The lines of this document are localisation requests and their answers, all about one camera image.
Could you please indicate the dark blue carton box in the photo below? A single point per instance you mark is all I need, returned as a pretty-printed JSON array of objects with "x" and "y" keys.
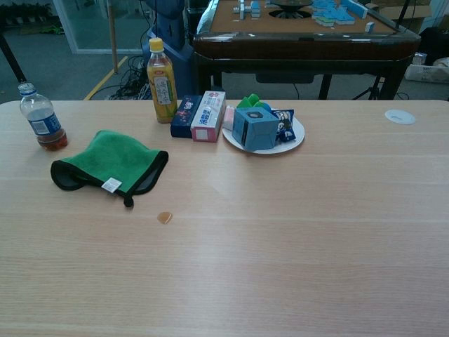
[{"x": 184, "y": 117}]

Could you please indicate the yellow juice bottle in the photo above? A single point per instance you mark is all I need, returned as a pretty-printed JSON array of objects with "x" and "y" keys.
[{"x": 161, "y": 87}]

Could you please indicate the green cloth black trim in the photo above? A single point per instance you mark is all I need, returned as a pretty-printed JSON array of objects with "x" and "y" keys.
[{"x": 112, "y": 158}]

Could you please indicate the single blue mahjong tile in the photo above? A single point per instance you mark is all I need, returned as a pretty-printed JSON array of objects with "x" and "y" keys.
[{"x": 369, "y": 27}]

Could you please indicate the blue machine stand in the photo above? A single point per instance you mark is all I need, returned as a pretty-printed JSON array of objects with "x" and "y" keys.
[{"x": 175, "y": 31}]

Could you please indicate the wooden pole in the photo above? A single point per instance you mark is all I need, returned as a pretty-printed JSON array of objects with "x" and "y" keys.
[{"x": 113, "y": 35}]

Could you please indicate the light blue cube box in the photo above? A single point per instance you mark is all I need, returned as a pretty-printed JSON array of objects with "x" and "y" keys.
[{"x": 256, "y": 130}]

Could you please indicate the brown liquid spill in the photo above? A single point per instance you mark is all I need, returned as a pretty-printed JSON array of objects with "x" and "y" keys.
[{"x": 165, "y": 218}]

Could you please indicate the black slanted stand leg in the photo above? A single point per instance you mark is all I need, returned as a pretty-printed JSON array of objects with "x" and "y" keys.
[{"x": 12, "y": 59}]

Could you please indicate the blue snack packet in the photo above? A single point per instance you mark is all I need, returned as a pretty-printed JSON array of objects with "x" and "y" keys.
[{"x": 287, "y": 127}]

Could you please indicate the pink small packet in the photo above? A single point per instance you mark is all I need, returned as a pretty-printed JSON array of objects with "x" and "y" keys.
[{"x": 228, "y": 117}]

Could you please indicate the stack of blue mahjong tiles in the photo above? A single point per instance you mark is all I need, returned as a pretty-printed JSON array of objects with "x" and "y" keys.
[{"x": 247, "y": 8}]

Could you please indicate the green plastic toy block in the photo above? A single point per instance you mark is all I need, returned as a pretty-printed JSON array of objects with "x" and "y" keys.
[{"x": 248, "y": 101}]

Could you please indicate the pile of blue mahjong tiles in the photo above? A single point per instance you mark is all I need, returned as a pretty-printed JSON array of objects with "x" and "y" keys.
[{"x": 333, "y": 12}]

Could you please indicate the white cardboard box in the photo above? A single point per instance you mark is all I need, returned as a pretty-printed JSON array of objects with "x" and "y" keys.
[{"x": 426, "y": 72}]

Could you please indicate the dark wooden mahjong table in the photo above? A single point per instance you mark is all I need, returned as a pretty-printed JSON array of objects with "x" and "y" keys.
[{"x": 298, "y": 45}]

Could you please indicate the white round plate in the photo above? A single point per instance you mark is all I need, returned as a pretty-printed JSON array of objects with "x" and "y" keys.
[{"x": 298, "y": 136}]

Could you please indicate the black tripod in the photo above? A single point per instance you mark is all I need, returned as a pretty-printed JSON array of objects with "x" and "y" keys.
[{"x": 372, "y": 92}]

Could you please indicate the black mahjong table centre dome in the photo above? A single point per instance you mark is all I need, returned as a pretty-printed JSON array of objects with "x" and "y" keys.
[{"x": 291, "y": 5}]

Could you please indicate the white pink toothpaste box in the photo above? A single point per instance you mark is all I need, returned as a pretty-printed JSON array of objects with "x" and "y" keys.
[{"x": 207, "y": 119}]

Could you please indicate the clear bottle with blue label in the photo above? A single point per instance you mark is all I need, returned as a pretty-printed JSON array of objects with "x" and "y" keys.
[{"x": 42, "y": 119}]

